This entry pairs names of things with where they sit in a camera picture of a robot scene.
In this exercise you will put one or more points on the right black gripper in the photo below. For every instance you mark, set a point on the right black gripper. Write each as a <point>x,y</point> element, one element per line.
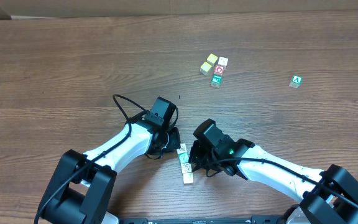
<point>196,155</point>

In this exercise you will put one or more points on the white block blue H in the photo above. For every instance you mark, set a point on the white block blue H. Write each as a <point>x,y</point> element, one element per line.
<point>186,168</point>

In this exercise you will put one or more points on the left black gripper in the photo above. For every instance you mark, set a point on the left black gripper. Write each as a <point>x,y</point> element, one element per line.
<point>173,138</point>

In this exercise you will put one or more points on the red circle block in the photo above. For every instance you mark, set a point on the red circle block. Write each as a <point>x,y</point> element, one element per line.
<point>218,70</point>

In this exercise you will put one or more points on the yellow plain wooden block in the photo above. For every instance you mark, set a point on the yellow plain wooden block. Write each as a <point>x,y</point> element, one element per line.
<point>188,178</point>

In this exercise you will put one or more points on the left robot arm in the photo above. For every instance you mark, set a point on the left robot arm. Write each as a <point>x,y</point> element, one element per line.
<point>82,183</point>

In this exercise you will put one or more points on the white block top right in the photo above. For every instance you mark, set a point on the white block top right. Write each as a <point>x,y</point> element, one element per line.
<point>222,62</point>

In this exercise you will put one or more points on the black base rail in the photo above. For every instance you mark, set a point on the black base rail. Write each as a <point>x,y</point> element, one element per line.
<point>255,219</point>

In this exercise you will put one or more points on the yellow block upper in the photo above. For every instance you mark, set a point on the yellow block upper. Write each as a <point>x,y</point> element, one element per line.
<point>212,59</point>

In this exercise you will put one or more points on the green letter A block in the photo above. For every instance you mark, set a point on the green letter A block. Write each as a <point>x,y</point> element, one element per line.
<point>296,81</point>

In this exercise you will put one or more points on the white block blue side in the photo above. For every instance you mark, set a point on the white block blue side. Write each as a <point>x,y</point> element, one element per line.
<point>182,149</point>

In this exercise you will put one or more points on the yellow block lower left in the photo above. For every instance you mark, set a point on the yellow block lower left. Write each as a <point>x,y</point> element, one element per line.
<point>206,68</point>

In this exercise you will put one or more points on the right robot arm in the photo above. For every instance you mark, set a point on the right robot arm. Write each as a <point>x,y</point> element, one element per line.
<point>322,196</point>

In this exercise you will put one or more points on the green picture block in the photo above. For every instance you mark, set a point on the green picture block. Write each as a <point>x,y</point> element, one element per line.
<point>216,81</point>

